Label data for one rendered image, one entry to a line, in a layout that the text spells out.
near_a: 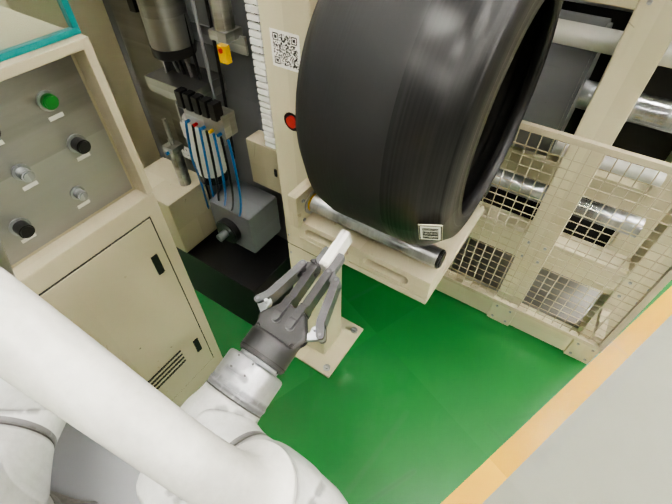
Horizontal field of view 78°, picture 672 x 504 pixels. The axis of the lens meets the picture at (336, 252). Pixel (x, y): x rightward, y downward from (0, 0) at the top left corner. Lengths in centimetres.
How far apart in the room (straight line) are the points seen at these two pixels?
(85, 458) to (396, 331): 127
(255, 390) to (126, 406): 23
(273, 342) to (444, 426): 121
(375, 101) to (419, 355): 135
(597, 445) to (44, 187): 186
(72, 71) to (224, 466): 82
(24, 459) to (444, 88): 76
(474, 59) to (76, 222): 90
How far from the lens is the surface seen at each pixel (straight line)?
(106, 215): 113
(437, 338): 187
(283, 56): 95
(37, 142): 103
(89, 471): 94
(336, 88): 65
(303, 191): 98
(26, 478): 77
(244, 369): 58
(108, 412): 38
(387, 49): 62
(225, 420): 56
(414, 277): 92
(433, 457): 167
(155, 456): 39
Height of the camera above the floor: 157
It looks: 48 degrees down
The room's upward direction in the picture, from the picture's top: straight up
